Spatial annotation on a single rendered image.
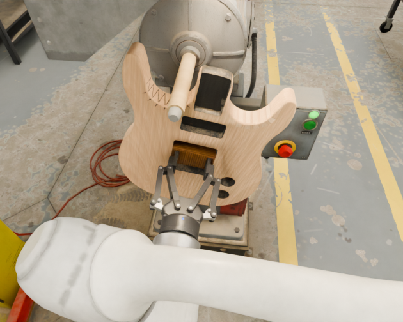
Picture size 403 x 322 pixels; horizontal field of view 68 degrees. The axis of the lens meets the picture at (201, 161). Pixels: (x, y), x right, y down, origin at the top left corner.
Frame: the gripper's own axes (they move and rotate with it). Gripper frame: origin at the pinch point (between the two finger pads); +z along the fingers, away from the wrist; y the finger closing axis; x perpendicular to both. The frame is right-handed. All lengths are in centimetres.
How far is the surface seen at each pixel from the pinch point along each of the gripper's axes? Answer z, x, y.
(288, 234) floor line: 43, -96, 70
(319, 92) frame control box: 24.4, 10.1, 29.8
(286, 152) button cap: 14.7, -4.7, 26.3
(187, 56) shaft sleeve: 13.4, 17.4, -6.1
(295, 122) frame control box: 17.3, 3.9, 25.1
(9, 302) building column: -12, -118, -67
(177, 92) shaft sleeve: 0.5, 17.1, -6.0
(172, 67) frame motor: 18.4, 10.7, -9.4
